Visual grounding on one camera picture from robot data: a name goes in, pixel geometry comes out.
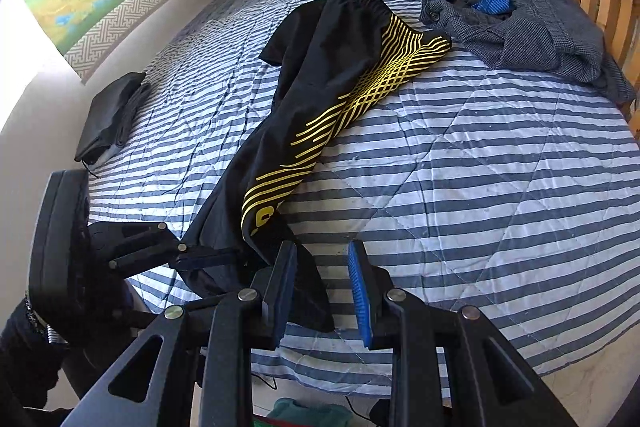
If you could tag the black pants with yellow stripes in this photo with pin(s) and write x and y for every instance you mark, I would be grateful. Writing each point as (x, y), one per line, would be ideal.
(310, 72)

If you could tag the folded black garment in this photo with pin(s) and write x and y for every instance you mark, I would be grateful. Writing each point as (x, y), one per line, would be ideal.
(107, 117)

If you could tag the blue white striped bed quilt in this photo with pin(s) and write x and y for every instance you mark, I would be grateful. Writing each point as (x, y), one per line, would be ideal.
(450, 157)

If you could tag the green cloth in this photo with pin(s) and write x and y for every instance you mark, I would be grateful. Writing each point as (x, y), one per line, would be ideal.
(310, 414)

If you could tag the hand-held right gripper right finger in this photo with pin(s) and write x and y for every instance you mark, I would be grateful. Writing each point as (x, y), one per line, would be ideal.
(360, 292)

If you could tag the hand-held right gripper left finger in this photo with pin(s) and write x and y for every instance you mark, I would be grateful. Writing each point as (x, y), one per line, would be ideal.
(279, 297)

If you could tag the folded grey jeans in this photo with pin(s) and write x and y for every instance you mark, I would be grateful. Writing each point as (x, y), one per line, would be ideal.
(134, 109)

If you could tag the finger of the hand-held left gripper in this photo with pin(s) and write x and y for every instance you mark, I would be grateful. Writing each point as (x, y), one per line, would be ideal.
(210, 259)

